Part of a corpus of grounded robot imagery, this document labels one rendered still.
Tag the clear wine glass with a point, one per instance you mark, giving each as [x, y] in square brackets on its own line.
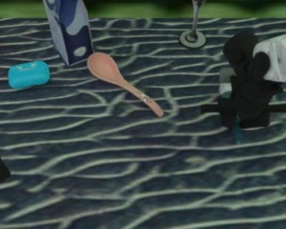
[193, 39]

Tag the cyan soap box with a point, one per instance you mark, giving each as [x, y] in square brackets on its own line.
[28, 74]

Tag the pink ceramic soup spoon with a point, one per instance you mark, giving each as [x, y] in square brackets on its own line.
[102, 65]

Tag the blue and white milk carton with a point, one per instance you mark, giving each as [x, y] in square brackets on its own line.
[70, 35]

